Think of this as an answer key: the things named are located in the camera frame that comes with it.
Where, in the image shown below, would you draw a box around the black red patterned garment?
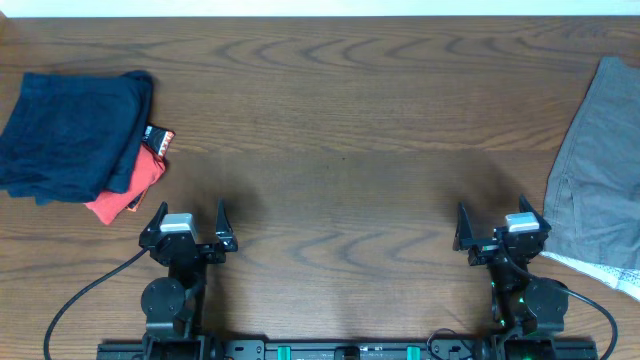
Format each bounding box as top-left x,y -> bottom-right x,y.
142,125 -> 175,158

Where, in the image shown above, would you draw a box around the folded navy blue garment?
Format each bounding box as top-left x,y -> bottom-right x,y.
1,71 -> 154,203

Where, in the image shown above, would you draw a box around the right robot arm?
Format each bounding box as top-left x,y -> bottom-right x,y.
454,196 -> 568,359

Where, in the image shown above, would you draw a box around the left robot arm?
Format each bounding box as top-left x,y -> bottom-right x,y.
139,201 -> 238,360

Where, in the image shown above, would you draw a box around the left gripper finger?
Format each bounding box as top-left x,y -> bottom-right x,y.
215,199 -> 235,243
144,202 -> 168,235

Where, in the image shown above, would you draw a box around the grey shorts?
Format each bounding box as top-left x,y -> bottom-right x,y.
543,57 -> 639,298

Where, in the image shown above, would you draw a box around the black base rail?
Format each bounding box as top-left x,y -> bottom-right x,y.
96,337 -> 598,360

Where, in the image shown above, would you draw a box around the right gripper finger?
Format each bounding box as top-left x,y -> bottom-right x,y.
518,194 -> 546,225
453,202 -> 474,251

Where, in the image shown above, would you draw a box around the folded red garment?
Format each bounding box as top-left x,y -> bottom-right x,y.
85,145 -> 165,225

